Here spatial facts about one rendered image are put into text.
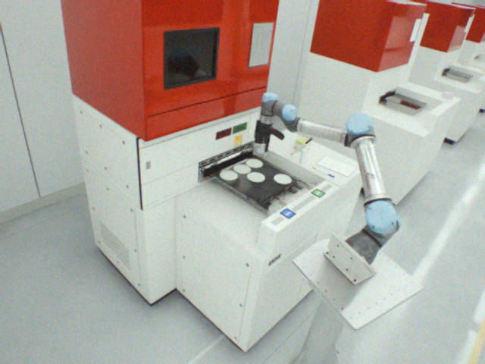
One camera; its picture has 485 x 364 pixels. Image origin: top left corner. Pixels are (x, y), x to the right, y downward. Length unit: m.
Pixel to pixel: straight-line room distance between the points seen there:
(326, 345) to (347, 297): 0.52
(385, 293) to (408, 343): 1.03
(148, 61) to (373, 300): 1.32
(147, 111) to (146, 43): 0.28
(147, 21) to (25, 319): 1.90
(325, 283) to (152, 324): 1.20
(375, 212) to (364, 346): 1.23
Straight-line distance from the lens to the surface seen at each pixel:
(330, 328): 1.90
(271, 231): 1.55
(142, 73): 1.47
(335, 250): 1.63
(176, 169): 1.82
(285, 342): 2.35
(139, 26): 1.43
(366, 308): 1.55
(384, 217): 1.45
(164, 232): 2.01
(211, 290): 2.05
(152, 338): 2.31
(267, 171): 2.05
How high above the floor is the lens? 1.94
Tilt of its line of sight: 32 degrees down
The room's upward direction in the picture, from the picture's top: 7 degrees clockwise
